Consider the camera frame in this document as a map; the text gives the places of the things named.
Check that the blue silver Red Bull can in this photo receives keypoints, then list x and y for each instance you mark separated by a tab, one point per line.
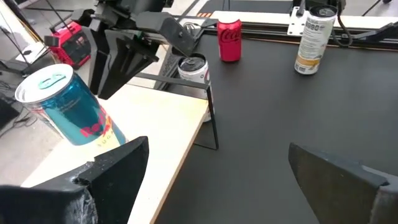
71	109

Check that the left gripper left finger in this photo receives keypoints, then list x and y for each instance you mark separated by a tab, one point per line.
115	180

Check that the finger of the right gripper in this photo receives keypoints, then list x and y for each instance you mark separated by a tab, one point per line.
168	29
124	62

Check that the black aluminium table frame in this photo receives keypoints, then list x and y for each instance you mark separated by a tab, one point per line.
270	29

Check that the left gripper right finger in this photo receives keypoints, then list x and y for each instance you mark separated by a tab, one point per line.
342	193

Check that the red black box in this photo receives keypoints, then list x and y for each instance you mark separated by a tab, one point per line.
66	46

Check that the white Celsius energy drink can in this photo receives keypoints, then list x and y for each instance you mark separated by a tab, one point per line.
194	73

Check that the red Coca-Cola can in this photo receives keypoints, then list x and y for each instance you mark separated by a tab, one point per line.
229	43

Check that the wooden shelf black metal frame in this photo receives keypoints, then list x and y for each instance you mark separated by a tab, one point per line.
155	124

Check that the Celsius Tropical Vibe can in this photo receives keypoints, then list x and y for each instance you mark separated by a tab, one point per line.
314	40

